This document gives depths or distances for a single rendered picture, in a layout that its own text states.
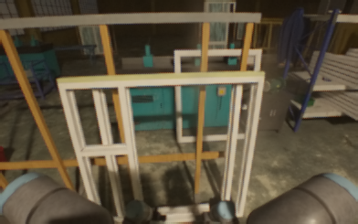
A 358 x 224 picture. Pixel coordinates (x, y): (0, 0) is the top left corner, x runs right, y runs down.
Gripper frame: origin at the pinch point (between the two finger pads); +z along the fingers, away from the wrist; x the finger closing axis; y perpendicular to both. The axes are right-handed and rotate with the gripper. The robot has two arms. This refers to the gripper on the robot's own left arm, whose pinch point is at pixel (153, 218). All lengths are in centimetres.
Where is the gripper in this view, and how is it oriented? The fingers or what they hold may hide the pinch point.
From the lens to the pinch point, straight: 131.9
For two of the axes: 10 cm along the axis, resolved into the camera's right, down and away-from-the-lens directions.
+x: -9.8, 0.3, 2.1
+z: 1.8, 6.2, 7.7
